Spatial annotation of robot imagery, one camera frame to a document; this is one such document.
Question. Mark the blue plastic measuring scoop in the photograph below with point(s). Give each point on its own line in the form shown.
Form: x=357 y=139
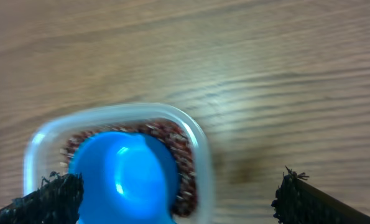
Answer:
x=127 y=178

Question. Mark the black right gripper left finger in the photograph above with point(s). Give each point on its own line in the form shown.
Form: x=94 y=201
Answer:
x=56 y=202

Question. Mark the clear plastic food container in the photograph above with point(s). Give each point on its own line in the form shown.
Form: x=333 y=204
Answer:
x=42 y=156

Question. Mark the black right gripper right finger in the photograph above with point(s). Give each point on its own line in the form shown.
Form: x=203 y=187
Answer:
x=297 y=202

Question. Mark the red adzuki beans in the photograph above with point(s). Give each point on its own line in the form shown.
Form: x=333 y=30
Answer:
x=171 y=135

